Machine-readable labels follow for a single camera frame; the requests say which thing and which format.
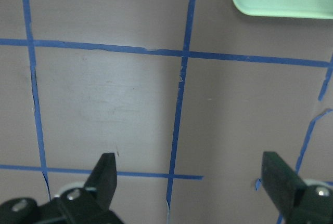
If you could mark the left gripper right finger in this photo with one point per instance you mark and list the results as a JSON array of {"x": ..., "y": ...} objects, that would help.
[{"x": 297, "y": 200}]

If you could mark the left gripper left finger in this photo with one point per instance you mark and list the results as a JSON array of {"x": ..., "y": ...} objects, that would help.
[{"x": 87, "y": 204}]

